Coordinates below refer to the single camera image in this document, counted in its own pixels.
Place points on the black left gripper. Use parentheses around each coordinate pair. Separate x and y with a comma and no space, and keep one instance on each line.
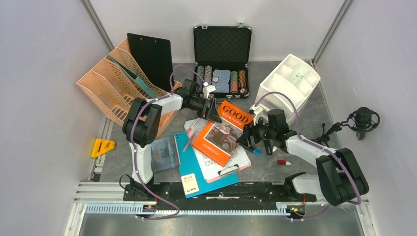
(211,113)

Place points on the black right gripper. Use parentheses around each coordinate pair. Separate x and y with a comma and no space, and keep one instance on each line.
(249,130)

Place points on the orange Good Morning book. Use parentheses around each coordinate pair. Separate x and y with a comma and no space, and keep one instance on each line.
(218,141)

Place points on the Nineteen Eighty-Four dark book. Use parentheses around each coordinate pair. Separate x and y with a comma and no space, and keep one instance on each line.
(164,154)

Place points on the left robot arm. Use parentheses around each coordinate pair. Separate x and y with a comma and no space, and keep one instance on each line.
(142,122)

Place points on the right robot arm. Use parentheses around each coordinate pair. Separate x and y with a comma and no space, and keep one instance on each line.
(338,178)

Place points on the black blue-capped highlighter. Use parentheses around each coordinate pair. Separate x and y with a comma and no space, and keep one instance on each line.
(253,150)

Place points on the black green-capped highlighter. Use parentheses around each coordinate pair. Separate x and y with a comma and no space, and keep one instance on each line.
(268,146)

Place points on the white pink-capped marker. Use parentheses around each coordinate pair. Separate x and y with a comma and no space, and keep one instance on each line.
(192,125)

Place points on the clear pink pen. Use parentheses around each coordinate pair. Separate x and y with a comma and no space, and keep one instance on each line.
(189,141)

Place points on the small red-capped bottle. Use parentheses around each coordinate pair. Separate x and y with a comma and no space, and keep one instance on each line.
(283,162)

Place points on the pink clipboard with paper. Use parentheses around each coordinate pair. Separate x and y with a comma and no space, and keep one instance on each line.
(212,171)

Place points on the black poker chip case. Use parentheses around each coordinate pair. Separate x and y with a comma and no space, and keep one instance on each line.
(221,55)

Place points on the blue plastic folder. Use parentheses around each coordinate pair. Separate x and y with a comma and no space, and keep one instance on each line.
(191,176)

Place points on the white drawer organizer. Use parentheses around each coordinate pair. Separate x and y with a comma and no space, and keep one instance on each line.
(292,77)

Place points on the teal folder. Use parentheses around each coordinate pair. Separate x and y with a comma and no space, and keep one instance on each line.
(143,88)

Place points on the black clipboard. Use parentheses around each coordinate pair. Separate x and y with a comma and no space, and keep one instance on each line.
(154,56)

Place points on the peach plastic file organizer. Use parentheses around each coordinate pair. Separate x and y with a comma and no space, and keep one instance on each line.
(111,89)

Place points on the black microphone on tripod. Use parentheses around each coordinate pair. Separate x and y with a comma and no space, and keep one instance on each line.
(361,121)

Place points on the yellow triangular stand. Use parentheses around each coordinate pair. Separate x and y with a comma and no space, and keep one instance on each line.
(101,147)

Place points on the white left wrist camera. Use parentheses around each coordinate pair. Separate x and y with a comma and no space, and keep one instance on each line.
(207,89)

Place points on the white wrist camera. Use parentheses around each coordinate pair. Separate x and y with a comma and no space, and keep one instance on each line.
(256,112)
(207,89)

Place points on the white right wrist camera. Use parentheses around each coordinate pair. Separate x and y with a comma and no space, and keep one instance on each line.
(256,112)

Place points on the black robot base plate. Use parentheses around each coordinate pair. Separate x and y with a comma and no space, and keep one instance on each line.
(174,192)

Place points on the aluminium slotted rail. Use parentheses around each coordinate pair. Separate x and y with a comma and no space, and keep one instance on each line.
(141,209)

